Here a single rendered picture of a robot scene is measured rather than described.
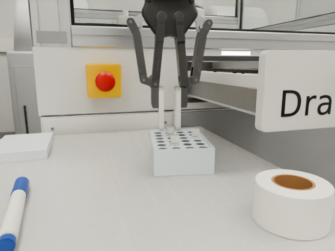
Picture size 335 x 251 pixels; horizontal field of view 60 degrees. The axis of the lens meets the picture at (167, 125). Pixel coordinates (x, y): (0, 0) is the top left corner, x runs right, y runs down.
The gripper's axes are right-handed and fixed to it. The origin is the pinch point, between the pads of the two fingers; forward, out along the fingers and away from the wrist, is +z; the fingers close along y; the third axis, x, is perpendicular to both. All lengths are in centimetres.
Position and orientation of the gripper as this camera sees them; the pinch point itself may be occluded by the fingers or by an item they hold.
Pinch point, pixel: (169, 108)
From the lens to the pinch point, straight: 47.1
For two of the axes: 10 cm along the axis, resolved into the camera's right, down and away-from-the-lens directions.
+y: -9.9, 0.2, -1.0
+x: 1.0, 2.1, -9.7
